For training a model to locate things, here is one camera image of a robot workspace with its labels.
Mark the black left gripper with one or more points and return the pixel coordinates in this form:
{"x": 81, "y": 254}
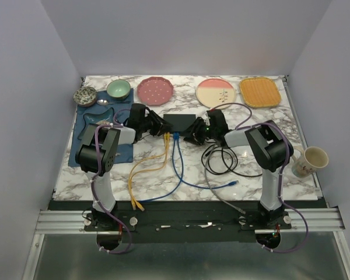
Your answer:
{"x": 160, "y": 125}

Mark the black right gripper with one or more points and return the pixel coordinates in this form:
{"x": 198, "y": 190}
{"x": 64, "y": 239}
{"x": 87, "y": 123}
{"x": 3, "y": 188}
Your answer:
{"x": 195, "y": 137}

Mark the black network switch box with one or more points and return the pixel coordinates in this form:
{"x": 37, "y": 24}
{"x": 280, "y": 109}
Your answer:
{"x": 179, "y": 122}

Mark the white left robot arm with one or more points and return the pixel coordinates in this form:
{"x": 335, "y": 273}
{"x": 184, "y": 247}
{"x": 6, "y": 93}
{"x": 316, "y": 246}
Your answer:
{"x": 100, "y": 142}

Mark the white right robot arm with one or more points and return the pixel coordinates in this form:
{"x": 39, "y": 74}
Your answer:
{"x": 271, "y": 149}

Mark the pink dotted plate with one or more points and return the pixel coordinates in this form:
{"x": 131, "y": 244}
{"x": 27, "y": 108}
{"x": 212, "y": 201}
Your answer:
{"x": 155, "y": 91}

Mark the cream and pink plate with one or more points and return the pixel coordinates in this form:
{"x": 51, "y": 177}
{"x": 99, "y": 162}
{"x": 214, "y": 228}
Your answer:
{"x": 213, "y": 92}

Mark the blue cloth placemat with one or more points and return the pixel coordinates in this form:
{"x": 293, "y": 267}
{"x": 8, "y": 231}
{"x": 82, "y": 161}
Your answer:
{"x": 124, "y": 152}

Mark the blue star shaped dish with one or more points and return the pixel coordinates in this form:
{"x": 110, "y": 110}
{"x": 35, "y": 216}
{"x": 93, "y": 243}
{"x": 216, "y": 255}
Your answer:
{"x": 89, "y": 118}

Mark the green ceramic bowl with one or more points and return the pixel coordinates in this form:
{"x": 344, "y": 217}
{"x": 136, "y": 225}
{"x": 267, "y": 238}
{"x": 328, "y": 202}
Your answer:
{"x": 118, "y": 89}

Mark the silver spoon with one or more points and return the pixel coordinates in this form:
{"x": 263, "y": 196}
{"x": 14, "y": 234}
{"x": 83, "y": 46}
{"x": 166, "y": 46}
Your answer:
{"x": 106, "y": 102}

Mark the orange woven square tray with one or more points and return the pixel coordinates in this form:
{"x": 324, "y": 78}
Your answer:
{"x": 260, "y": 92}

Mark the patterned small bowl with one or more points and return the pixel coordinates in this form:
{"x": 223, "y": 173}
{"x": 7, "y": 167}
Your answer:
{"x": 85, "y": 96}

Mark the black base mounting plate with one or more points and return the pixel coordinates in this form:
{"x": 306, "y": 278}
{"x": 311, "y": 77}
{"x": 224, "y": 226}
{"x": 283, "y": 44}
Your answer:
{"x": 211, "y": 221}

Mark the floral paper cup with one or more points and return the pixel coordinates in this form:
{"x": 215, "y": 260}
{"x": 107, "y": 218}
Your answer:
{"x": 310, "y": 160}

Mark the aluminium frame rail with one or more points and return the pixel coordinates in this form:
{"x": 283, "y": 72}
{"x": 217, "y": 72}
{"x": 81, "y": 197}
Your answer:
{"x": 72, "y": 222}

